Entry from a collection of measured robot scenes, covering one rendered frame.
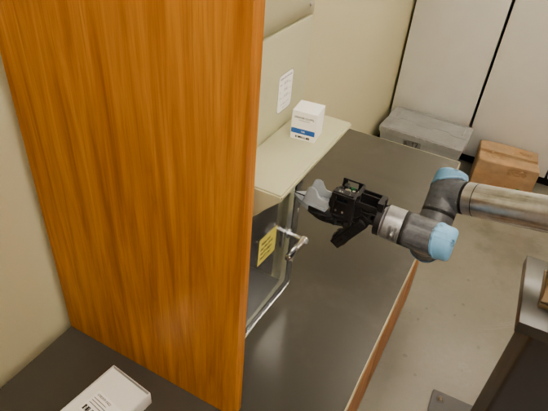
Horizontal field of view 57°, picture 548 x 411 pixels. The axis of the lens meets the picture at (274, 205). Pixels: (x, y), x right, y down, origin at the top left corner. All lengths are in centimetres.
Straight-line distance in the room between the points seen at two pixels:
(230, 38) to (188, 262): 43
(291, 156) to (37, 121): 46
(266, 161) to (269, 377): 58
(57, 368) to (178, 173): 69
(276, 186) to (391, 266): 82
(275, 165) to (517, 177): 302
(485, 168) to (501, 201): 264
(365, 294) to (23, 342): 90
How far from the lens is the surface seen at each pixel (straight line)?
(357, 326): 141
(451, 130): 391
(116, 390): 123
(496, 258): 336
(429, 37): 394
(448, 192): 119
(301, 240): 121
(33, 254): 125
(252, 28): 64
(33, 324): 136
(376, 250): 164
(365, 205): 108
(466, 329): 285
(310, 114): 96
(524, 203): 113
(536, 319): 163
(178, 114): 75
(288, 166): 90
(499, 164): 376
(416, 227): 107
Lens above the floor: 199
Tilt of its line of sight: 37 degrees down
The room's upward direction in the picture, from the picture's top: 5 degrees clockwise
